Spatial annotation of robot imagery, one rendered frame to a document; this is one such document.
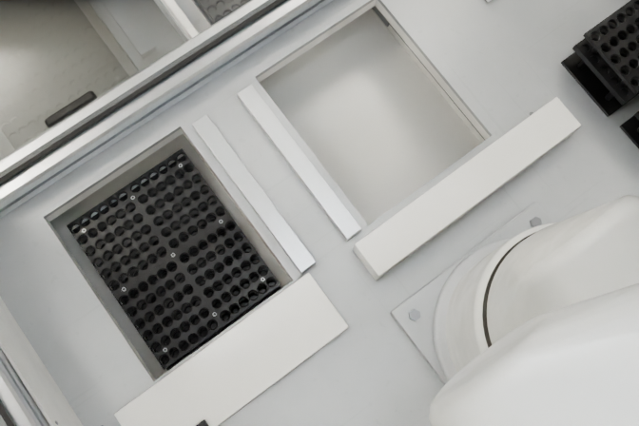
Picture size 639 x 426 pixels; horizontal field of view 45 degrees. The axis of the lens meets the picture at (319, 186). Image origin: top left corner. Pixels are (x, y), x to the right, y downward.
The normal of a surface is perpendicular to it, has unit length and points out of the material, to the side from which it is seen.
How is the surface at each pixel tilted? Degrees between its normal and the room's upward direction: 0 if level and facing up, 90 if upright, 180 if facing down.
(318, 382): 0
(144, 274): 0
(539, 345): 46
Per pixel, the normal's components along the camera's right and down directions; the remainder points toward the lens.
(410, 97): 0.04, -0.25
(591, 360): -0.12, -0.46
